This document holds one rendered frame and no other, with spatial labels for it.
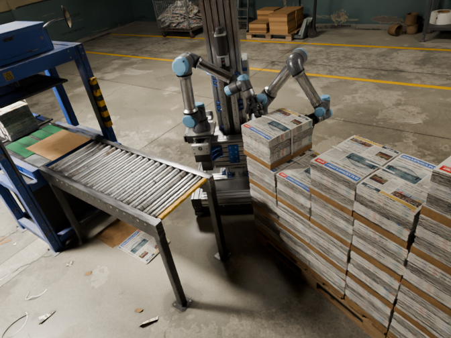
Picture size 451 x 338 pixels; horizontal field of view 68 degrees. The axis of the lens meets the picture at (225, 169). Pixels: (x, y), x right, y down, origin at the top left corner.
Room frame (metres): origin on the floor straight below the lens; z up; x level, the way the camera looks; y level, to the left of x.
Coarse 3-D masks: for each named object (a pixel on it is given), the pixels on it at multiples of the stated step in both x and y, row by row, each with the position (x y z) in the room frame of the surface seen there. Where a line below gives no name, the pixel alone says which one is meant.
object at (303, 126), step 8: (272, 112) 2.10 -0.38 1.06; (280, 112) 2.08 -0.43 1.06; (288, 112) 2.06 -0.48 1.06; (280, 120) 1.97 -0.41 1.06; (288, 120) 1.95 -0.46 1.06; (296, 120) 1.94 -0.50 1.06; (304, 120) 1.92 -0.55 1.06; (312, 120) 1.92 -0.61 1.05; (296, 128) 1.85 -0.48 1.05; (304, 128) 1.89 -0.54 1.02; (312, 128) 1.92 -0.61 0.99; (296, 136) 1.85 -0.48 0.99; (304, 136) 1.89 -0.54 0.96; (296, 144) 1.86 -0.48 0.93; (304, 144) 1.89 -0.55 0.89
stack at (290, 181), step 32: (256, 192) 1.89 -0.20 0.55; (288, 192) 1.62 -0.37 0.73; (256, 224) 1.94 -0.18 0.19; (288, 224) 1.63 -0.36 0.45; (352, 224) 1.22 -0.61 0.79; (288, 256) 1.63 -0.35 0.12; (352, 256) 1.20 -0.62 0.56; (384, 256) 1.05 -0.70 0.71; (320, 288) 1.39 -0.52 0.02; (352, 288) 1.17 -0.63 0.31; (384, 288) 1.02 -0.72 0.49; (352, 320) 1.15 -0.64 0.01; (384, 320) 0.99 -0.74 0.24
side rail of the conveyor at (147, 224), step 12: (48, 168) 2.28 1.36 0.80; (48, 180) 2.25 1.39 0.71; (60, 180) 2.09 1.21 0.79; (72, 180) 2.05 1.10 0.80; (72, 192) 2.02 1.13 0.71; (84, 192) 1.90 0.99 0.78; (96, 192) 1.85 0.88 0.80; (96, 204) 1.83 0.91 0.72; (108, 204) 1.72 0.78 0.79; (120, 204) 1.68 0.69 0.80; (120, 216) 1.66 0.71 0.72; (132, 216) 1.56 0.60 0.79; (144, 216) 1.53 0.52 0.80; (144, 228) 1.51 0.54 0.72; (156, 228) 1.43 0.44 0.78
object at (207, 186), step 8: (96, 136) 2.71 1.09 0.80; (112, 144) 2.51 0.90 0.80; (120, 144) 2.49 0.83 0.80; (136, 152) 2.31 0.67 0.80; (144, 152) 2.29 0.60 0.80; (160, 160) 2.13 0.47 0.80; (168, 160) 2.11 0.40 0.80; (184, 168) 1.97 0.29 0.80; (192, 168) 1.96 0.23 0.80; (200, 176) 1.86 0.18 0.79; (208, 176) 1.83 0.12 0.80; (208, 184) 1.82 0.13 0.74
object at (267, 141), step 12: (252, 120) 2.03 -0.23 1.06; (264, 120) 2.01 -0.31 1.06; (252, 132) 1.87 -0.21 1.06; (264, 132) 1.84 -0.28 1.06; (276, 132) 1.82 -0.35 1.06; (252, 144) 1.89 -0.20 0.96; (264, 144) 1.77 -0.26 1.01; (276, 144) 1.76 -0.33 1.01; (264, 156) 1.79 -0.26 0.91; (276, 156) 1.77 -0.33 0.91
